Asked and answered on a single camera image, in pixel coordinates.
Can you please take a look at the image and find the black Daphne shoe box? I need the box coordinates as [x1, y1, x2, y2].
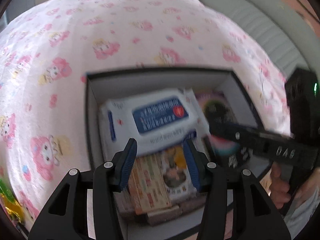
[85, 67, 263, 239]

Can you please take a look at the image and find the black screen protector box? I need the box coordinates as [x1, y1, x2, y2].
[195, 90, 250, 169]

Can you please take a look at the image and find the person right hand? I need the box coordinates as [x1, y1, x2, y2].
[270, 162, 291, 210]

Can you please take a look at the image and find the beige printed card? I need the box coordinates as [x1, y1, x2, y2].
[128, 154, 171, 215]

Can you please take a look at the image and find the pink cartoon bedspread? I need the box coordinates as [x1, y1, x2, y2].
[1, 0, 290, 229]

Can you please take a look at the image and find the grey padded headboard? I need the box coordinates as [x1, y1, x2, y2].
[199, 0, 319, 76]

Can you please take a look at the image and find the white wet wipes pack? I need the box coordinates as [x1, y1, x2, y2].
[99, 88, 209, 159]

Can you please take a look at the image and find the yellow snack packet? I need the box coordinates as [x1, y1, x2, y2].
[2, 197, 25, 224]

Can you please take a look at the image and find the green snack packet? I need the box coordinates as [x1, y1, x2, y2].
[0, 179, 15, 203]

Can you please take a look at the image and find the cartoon diamond painting kit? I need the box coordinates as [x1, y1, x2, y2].
[114, 191, 207, 226]

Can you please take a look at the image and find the anime sticker bag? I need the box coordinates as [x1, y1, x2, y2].
[157, 145, 196, 204]

